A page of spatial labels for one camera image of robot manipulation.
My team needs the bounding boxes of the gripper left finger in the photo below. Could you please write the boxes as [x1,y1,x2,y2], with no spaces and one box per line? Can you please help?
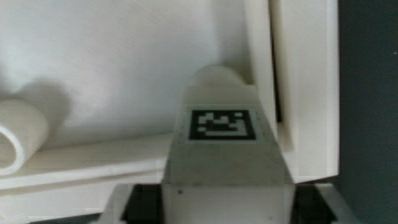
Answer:
[96,184,164,224]

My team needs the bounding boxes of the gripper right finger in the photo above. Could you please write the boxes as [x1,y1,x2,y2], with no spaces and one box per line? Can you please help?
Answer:
[292,183,363,224]

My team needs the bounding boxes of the white square tabletop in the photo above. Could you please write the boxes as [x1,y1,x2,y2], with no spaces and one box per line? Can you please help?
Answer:
[0,0,340,224]

